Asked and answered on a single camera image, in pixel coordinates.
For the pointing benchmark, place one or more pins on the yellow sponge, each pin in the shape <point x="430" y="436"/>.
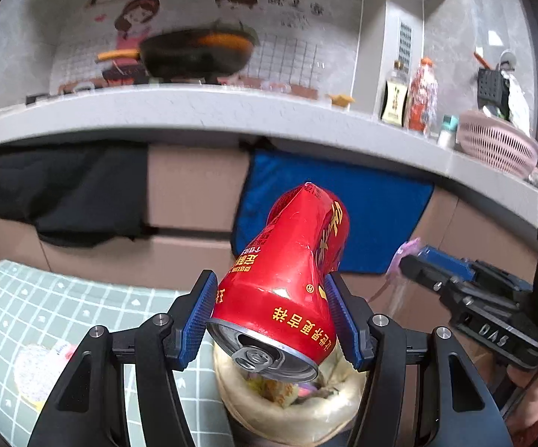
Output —
<point x="342" y="99"/>

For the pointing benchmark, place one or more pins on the beige plastic bag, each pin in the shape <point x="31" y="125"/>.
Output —
<point x="338" y="409"/>

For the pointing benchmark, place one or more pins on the small white bottle teal cap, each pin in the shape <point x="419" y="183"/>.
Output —
<point x="447" y="132"/>

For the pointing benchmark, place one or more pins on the pink plastic basket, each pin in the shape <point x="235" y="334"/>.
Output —
<point x="497" y="144"/>

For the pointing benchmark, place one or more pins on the black utensil holder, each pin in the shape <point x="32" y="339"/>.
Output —
<point x="490" y="88"/>

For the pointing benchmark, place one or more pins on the purple plastic wrapper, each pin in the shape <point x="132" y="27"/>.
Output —
<point x="401" y="260"/>

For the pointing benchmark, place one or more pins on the white plastic bag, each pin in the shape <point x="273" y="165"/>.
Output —
<point x="516" y="102"/>

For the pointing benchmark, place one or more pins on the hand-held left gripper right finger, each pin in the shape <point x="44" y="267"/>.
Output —
<point x="343" y="321"/>

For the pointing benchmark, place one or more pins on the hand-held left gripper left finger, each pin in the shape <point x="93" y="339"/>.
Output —
<point x="199" y="316"/>

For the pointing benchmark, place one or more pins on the blue cloth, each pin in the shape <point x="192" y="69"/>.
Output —
<point x="380" y="223"/>

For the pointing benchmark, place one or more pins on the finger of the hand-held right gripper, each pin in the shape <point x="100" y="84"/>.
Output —
<point x="448" y="260"/>
<point x="425" y="277"/>

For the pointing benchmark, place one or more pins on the grey stone countertop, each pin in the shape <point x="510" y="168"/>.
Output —
<point x="203" y="116"/>

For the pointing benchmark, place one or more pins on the cartoon wall poster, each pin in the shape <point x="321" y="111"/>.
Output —
<point x="296" y="18"/>

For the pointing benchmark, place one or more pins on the crushed red drink can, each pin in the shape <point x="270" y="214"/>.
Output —
<point x="283" y="270"/>

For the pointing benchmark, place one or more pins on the green grid mat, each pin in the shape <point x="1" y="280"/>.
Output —
<point x="40" y="298"/>

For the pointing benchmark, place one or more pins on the glass sauce bottle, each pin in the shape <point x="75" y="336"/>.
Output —
<point x="393" y="100"/>

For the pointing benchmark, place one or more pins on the yellow bristle brush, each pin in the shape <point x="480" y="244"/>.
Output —
<point x="40" y="372"/>

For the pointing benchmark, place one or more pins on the black cloth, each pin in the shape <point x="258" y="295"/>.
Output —
<point x="73" y="195"/>

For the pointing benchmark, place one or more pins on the orange drink bottle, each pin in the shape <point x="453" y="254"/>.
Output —
<point x="421" y="98"/>

